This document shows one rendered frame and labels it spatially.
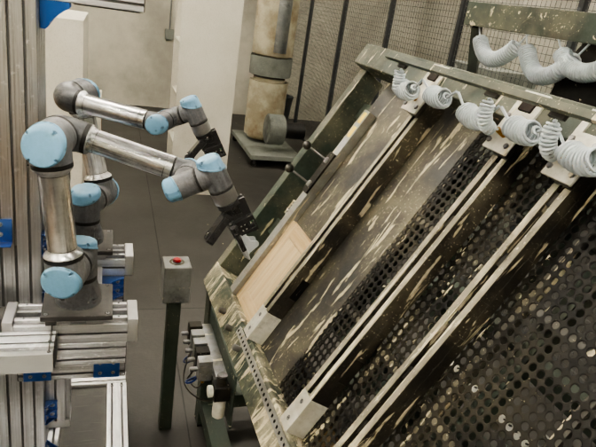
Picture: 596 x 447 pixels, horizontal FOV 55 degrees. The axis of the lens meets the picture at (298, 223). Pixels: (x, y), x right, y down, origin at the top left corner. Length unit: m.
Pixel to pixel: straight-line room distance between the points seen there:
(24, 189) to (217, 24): 4.08
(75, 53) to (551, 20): 3.09
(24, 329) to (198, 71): 4.22
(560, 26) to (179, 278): 1.82
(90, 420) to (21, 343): 0.90
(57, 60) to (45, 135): 2.70
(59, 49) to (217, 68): 2.03
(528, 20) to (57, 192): 1.83
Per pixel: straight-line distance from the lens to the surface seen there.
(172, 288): 2.63
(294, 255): 2.26
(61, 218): 1.81
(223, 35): 5.94
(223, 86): 6.00
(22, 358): 2.03
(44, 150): 1.72
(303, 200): 2.38
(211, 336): 2.47
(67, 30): 4.36
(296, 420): 1.77
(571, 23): 2.35
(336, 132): 2.60
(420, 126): 2.06
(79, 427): 2.86
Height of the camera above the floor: 2.10
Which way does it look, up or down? 21 degrees down
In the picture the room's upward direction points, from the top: 9 degrees clockwise
